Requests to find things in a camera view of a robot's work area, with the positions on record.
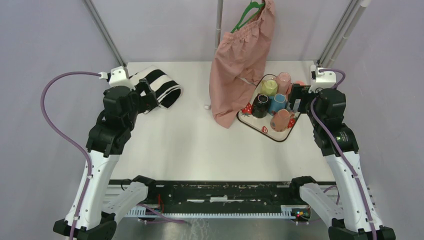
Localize plain pink tall mug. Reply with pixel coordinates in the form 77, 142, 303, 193
275, 72, 292, 95

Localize floral salmon mug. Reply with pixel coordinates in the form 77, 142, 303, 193
270, 109, 296, 132

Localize strawberry print tray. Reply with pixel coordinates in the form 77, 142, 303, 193
236, 74, 301, 142

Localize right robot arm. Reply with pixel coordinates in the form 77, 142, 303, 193
288, 86, 396, 240

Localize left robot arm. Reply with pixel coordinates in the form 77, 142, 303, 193
53, 78, 158, 240

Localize bright blue mug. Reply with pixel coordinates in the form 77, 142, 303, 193
268, 93, 287, 116

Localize green faceted mug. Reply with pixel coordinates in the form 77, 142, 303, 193
260, 79, 278, 96

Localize black faceted mug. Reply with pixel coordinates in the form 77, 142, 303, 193
251, 93, 271, 119

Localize black white striped towel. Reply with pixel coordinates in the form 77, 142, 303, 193
129, 65, 183, 109

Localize pink shorts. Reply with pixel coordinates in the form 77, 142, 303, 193
209, 0, 276, 129

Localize green clothes hanger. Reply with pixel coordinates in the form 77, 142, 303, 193
230, 0, 266, 33

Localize centre metal pole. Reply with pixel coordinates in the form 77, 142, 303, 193
214, 0, 224, 51

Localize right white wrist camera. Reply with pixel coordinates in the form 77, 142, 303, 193
309, 67, 337, 93

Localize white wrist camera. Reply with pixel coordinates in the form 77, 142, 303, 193
309, 67, 337, 93
98, 66, 136, 90

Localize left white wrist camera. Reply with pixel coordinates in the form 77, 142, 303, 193
98, 66, 136, 90

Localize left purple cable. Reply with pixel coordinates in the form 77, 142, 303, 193
40, 71, 102, 240

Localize white cable duct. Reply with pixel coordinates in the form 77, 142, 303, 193
125, 205, 310, 220

